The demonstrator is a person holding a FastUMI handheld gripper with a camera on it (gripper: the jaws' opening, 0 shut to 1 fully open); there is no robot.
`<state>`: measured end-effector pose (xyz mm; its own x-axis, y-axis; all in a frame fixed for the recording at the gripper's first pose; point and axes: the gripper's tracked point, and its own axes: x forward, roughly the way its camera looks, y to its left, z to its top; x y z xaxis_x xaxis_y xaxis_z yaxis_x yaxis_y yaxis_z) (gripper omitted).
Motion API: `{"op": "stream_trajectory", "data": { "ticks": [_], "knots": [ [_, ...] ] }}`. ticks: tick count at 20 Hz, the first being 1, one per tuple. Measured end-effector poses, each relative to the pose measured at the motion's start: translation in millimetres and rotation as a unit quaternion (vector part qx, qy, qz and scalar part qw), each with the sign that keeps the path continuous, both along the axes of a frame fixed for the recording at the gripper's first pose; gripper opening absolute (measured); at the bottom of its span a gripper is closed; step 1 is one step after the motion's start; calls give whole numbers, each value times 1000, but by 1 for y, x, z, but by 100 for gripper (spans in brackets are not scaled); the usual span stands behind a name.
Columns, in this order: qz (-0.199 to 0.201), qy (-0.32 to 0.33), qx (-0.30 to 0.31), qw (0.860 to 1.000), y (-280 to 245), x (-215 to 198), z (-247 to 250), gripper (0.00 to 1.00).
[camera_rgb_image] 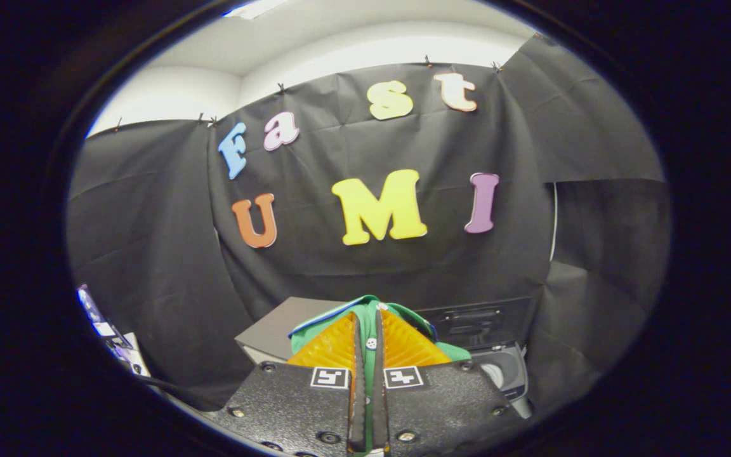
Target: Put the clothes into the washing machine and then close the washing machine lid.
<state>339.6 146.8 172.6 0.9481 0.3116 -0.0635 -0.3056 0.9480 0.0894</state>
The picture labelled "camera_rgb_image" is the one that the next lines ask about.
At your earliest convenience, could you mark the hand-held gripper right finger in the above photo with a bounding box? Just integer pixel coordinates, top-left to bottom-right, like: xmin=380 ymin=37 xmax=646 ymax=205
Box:
xmin=372 ymin=308 xmax=518 ymax=454

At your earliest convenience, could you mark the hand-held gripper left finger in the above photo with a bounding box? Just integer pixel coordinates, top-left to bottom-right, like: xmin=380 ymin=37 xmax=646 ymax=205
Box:
xmin=216 ymin=310 xmax=366 ymax=454

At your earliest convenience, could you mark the green polo shirt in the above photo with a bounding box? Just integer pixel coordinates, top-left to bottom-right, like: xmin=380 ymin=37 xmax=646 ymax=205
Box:
xmin=288 ymin=295 xmax=471 ymax=454

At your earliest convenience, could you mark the dark washing machine lid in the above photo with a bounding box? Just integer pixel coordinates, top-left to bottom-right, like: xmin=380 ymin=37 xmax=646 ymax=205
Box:
xmin=416 ymin=297 xmax=534 ymax=351

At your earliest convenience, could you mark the beige cabinet with dark top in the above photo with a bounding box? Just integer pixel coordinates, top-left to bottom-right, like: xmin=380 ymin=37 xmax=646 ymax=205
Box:
xmin=234 ymin=296 xmax=353 ymax=366

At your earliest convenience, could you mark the blue and white equipment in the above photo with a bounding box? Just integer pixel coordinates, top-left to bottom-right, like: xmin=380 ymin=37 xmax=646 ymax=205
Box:
xmin=77 ymin=284 xmax=150 ymax=378

